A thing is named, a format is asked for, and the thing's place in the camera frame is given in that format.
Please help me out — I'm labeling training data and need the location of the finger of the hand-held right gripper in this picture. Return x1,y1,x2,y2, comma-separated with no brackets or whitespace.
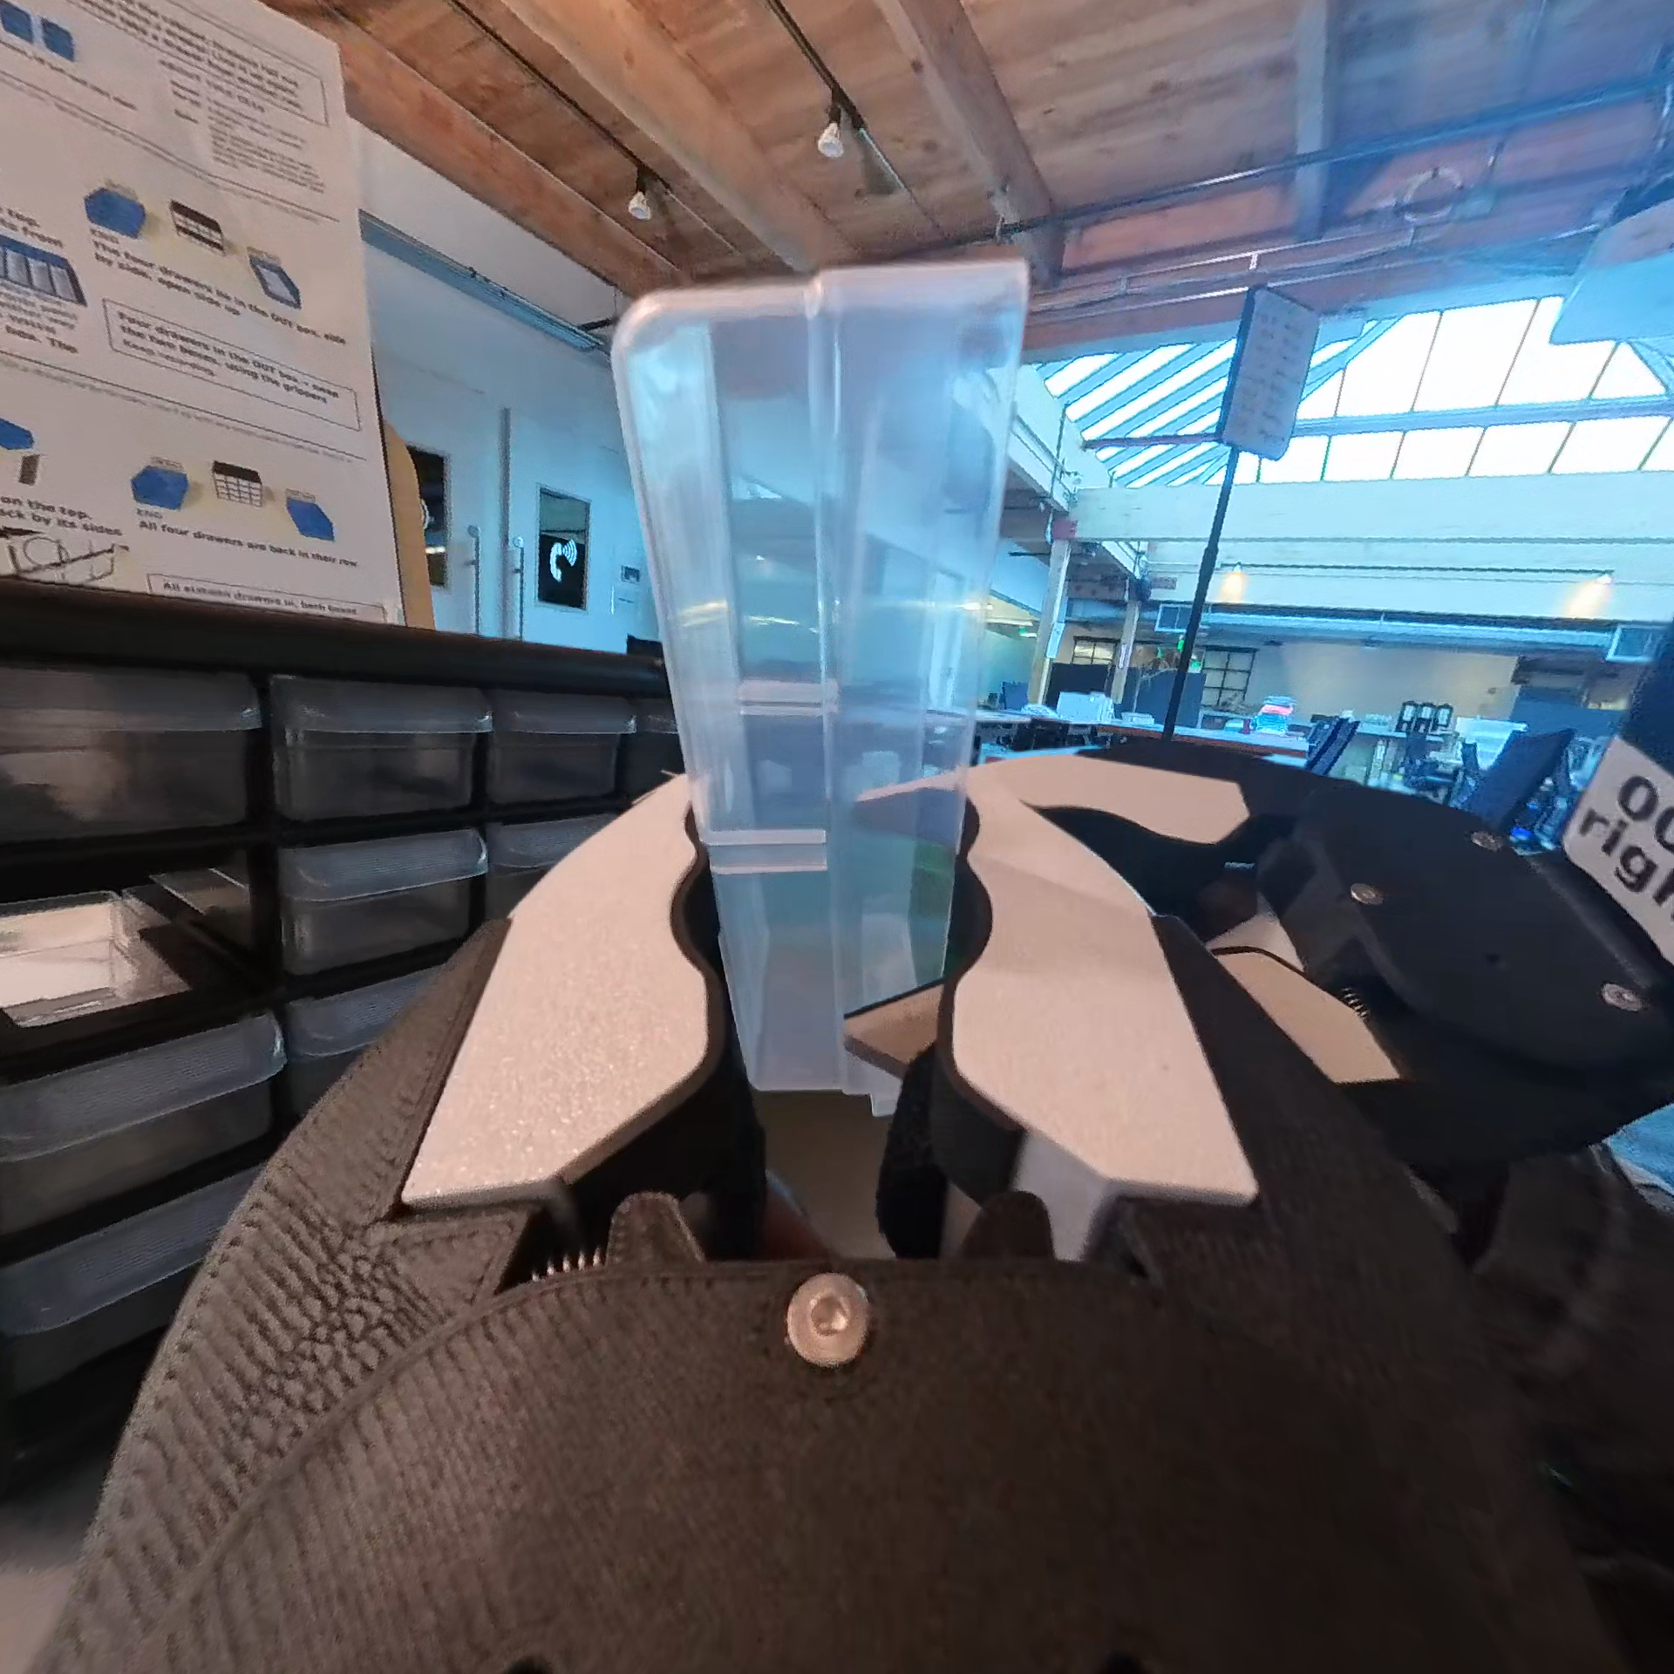
1152,909,1412,1089
976,752,1267,876

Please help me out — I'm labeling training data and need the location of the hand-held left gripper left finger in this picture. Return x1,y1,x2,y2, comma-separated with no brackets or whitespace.
397,776,721,1211

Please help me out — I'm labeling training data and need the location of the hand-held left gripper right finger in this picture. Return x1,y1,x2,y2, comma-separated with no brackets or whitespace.
941,785,1259,1259

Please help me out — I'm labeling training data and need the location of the clear plastic drawer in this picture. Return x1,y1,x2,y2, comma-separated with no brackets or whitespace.
611,255,1031,1116

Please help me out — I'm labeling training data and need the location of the black drawer cabinet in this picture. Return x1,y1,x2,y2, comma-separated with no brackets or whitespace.
0,582,681,1492

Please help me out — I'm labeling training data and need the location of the perforated panel on pole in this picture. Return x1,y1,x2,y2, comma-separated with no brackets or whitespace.
1163,287,1325,734

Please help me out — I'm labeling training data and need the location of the black phone sign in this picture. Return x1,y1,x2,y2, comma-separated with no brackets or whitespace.
534,485,594,611

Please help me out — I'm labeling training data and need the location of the instruction sheet on board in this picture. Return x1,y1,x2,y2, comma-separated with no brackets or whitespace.
377,416,441,635

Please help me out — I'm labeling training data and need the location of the printed instruction sheet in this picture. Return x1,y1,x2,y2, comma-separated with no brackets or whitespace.
0,0,402,626

